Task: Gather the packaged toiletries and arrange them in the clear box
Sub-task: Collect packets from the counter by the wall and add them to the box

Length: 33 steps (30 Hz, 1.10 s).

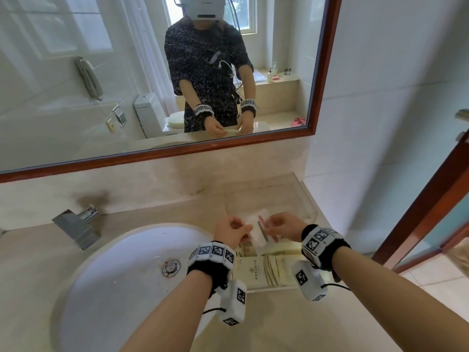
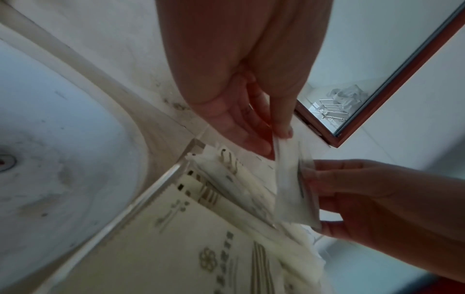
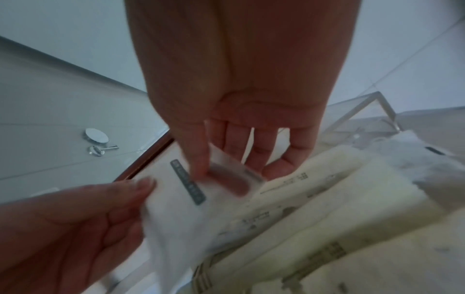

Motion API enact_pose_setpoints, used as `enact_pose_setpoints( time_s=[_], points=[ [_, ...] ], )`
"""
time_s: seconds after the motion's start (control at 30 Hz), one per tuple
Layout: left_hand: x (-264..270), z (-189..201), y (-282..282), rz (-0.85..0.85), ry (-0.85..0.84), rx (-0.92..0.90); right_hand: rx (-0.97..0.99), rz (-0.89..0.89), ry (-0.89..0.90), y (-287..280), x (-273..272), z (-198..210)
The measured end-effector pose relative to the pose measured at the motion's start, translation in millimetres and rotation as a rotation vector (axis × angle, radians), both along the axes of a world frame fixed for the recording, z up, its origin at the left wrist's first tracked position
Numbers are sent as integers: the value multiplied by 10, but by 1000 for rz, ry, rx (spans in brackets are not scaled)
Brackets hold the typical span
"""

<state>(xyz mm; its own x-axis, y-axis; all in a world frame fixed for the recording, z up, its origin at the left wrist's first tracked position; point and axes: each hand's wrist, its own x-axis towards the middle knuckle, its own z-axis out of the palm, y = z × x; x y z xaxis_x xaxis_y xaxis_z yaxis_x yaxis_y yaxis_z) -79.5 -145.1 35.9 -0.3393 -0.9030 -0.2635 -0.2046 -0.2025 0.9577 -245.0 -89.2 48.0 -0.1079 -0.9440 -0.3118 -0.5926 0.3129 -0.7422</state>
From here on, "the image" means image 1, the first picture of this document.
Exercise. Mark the person's left hand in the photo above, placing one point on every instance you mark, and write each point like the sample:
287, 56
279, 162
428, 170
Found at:
231, 230

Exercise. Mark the person's right hand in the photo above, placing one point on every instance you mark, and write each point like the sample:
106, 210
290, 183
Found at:
289, 227

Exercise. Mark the razor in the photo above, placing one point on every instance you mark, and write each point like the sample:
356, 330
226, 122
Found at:
258, 229

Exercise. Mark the transparent tray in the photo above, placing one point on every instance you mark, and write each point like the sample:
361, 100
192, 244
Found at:
271, 196

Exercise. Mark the person's right forearm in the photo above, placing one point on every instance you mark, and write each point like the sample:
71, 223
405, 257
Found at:
395, 307

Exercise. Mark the person's left forearm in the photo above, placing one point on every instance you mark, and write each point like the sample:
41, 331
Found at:
168, 315

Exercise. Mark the white sink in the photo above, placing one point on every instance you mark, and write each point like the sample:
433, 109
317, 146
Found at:
110, 289

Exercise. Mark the beige marble countertop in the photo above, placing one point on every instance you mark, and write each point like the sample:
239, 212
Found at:
29, 260

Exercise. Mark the black marker-tagged wristband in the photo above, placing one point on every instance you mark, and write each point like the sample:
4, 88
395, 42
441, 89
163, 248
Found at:
210, 262
324, 247

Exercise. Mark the wooden door with teal glass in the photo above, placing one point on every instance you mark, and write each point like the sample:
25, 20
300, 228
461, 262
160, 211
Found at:
421, 216

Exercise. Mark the chrome faucet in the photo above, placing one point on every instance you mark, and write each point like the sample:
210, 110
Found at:
77, 227

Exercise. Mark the wooden framed mirror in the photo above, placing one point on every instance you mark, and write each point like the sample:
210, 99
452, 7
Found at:
55, 87

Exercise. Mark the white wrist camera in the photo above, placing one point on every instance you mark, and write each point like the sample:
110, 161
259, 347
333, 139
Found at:
233, 302
309, 280

